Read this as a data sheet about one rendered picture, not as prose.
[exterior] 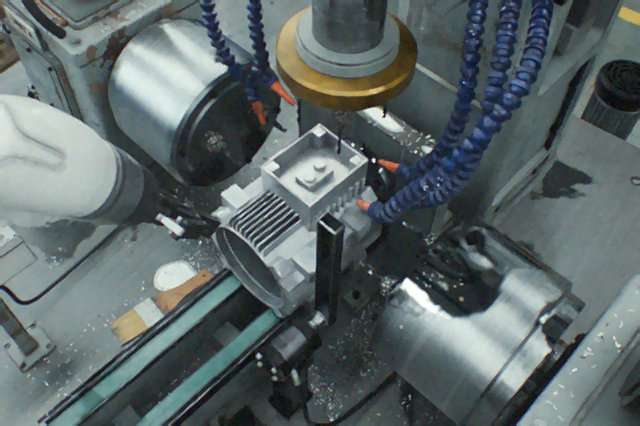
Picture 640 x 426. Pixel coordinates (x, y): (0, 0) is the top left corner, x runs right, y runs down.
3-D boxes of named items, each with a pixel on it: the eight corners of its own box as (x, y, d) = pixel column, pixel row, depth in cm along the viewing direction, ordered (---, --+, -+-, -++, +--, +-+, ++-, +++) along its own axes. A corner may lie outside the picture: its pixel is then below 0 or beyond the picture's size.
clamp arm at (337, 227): (325, 306, 100) (331, 206, 80) (339, 318, 99) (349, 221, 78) (308, 321, 99) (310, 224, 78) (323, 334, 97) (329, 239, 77)
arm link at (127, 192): (84, 121, 73) (116, 137, 79) (36, 186, 74) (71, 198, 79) (133, 166, 70) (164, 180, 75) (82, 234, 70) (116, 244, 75)
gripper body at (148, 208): (157, 184, 75) (197, 202, 84) (113, 143, 79) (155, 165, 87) (117, 236, 75) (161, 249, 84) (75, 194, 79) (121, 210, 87)
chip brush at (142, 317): (202, 264, 126) (202, 262, 126) (218, 283, 124) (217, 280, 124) (108, 326, 118) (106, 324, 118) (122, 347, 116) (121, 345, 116)
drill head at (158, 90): (179, 58, 144) (160, -43, 123) (299, 149, 129) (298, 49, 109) (81, 119, 133) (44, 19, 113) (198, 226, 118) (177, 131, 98)
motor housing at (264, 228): (299, 194, 122) (298, 123, 106) (377, 259, 114) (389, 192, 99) (214, 261, 113) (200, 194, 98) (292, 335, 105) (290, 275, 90)
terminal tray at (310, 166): (317, 152, 108) (318, 122, 102) (366, 190, 103) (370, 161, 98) (261, 194, 103) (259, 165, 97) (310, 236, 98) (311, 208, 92)
